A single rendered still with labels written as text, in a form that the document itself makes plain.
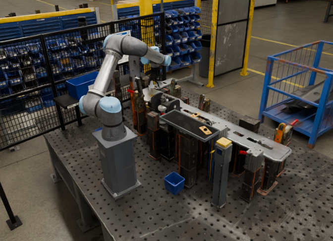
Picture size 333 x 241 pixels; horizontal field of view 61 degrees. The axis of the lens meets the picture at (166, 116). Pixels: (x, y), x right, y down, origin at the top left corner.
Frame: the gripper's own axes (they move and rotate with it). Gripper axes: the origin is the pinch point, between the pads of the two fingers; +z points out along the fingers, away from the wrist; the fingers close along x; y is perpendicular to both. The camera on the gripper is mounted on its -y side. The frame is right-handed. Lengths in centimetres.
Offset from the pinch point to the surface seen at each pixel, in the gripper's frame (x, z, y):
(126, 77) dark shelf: 5.5, 4.8, -47.0
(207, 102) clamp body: 17.5, 4.6, 43.1
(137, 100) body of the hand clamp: -20.0, 3.9, 1.6
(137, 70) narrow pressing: 4.1, -8.3, -26.8
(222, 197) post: -34, 29, 99
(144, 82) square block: 9.3, 4.3, -23.8
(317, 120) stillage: 170, 67, 82
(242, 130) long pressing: 5, 7, 84
